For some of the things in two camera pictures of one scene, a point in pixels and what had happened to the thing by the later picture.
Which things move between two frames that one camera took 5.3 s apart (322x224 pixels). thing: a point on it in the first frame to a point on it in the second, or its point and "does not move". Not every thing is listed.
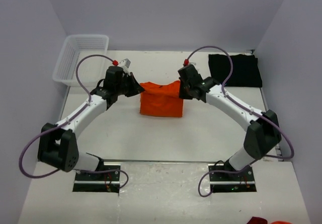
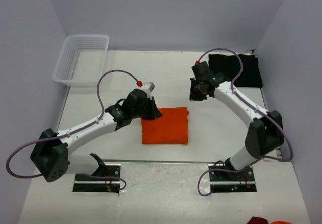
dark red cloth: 254,220 does not move
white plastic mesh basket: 91,69 does not move
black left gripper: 136,87 to 154,113
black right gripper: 182,94 to 193,96
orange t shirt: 161,100 to 171,128
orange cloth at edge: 281,222 does not move
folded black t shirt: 246,72 does not move
